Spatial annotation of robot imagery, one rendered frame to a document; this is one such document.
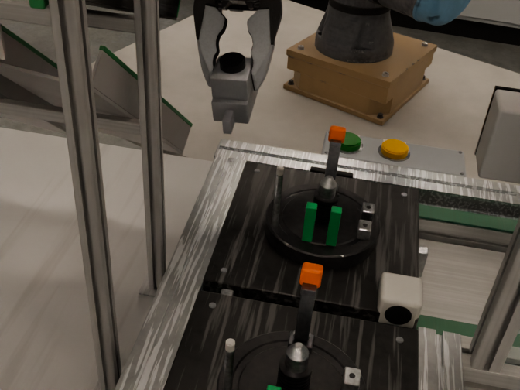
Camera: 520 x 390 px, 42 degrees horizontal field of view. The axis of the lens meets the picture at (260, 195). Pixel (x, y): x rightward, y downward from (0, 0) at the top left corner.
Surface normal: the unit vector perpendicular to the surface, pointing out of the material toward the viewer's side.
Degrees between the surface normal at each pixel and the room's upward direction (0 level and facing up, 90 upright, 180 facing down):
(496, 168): 90
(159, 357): 0
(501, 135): 90
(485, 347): 90
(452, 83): 0
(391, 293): 0
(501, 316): 90
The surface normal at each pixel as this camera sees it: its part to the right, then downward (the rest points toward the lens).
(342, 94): -0.56, 0.47
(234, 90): -0.18, 0.72
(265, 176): 0.07, -0.79
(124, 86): 0.94, 0.26
